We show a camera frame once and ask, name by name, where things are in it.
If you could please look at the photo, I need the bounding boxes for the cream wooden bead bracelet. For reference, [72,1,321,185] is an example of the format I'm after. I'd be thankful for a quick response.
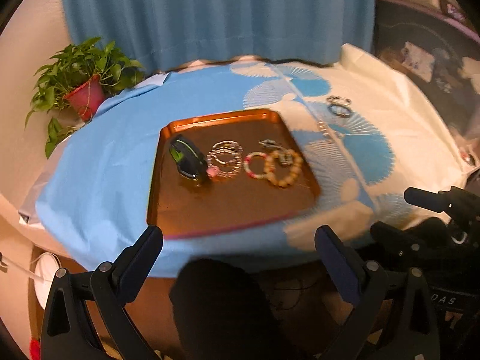
[262,148,305,189]

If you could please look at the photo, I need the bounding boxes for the silver charm bracelet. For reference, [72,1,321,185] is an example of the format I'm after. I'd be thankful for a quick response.
[258,139,296,167]

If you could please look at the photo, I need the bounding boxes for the pink white bead bracelet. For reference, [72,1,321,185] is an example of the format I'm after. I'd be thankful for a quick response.
[242,151,269,180]

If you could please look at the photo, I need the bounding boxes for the clear crystal bead bracelet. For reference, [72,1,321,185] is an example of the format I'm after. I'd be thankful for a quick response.
[206,140,244,180]

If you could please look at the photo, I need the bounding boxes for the black green watch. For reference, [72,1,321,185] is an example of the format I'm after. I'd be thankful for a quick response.
[169,134,208,184]

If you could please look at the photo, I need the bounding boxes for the red floral cloth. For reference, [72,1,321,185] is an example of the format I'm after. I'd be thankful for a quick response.
[28,338,41,360]

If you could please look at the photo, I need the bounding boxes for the white round device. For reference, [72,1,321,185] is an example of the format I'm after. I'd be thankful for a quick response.
[34,252,61,309]

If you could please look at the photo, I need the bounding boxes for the person's black-clad knee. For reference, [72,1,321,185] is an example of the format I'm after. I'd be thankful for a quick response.
[169,258,282,359]

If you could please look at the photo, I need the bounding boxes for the orange metal tray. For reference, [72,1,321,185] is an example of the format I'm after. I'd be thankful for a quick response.
[146,109,320,240]

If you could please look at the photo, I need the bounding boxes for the red flower pot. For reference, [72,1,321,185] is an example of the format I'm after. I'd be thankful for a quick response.
[64,75,106,122]

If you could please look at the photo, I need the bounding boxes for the green potted plant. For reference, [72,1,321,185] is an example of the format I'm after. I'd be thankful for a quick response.
[24,37,145,158]

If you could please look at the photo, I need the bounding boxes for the blue curtain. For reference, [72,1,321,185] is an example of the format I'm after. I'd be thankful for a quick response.
[63,0,375,71]

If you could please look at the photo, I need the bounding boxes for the white cable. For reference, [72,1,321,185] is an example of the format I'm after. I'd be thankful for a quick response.
[0,252,54,282]

